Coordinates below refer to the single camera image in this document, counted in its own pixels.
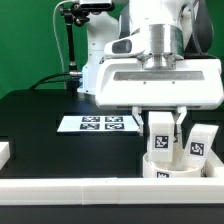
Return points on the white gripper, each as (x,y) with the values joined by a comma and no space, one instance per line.
(194,83)

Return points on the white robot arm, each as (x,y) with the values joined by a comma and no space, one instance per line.
(136,57)

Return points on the white right fence bar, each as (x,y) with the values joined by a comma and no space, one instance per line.
(213,167)

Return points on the white fence bar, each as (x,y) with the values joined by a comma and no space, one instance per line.
(213,167)
(111,191)

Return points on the white tag marker sheet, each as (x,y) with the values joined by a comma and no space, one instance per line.
(109,123)

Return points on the white front fence bar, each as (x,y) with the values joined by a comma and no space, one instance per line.
(111,191)

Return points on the white left fence block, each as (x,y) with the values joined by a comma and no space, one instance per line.
(4,153)

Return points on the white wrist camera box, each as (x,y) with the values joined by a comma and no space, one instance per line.
(136,45)

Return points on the overhead camera on mount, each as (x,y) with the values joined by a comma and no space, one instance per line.
(102,5)

